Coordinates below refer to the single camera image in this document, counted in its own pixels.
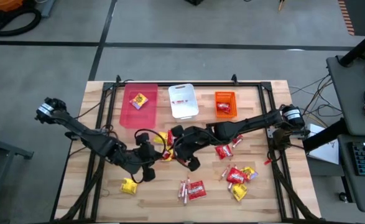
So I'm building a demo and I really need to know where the yellow candy packet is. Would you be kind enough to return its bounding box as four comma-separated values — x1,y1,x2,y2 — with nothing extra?
153,131,168,146
119,177,139,195
162,149,175,162
129,92,149,111
241,166,259,182
231,182,248,202

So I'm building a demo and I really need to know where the grey desk top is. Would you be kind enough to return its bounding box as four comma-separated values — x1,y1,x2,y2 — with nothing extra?
326,55,365,137

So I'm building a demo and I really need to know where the black metal table frame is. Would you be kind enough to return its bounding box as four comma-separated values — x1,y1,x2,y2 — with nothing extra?
50,74,323,224

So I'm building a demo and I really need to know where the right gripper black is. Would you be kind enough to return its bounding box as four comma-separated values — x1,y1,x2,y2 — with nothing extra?
169,124,208,172

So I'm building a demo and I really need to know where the black diagonal pole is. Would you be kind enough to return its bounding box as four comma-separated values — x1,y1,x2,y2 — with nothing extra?
338,26,365,68

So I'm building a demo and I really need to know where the orange plastic basket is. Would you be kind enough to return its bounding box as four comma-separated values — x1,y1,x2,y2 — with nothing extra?
213,91,238,119

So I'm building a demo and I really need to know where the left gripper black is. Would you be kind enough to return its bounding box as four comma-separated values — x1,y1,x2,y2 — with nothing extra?
132,132,167,182

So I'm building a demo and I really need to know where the pink translucent plastic bin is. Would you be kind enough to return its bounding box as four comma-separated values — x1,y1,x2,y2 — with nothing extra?
119,83,159,130

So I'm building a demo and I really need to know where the black floor cable bundle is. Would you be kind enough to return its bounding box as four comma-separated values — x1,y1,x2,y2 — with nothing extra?
289,73,343,127

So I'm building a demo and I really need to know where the black vacuum hose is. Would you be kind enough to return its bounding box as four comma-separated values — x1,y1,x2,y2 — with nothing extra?
0,7,43,37

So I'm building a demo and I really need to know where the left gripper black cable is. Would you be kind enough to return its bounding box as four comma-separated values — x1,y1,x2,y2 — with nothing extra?
131,128,168,185

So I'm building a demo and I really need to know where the orange shop vacuum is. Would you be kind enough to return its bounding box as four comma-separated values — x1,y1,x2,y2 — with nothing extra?
0,0,24,12

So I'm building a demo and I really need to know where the grey keyboard shelf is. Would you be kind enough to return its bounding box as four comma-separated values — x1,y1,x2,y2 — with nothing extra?
337,133,365,214

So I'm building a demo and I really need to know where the white plastic bin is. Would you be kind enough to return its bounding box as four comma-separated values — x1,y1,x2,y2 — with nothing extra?
167,83,200,123

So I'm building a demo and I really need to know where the black desk support beam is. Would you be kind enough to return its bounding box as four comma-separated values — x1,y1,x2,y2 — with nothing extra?
302,119,348,153

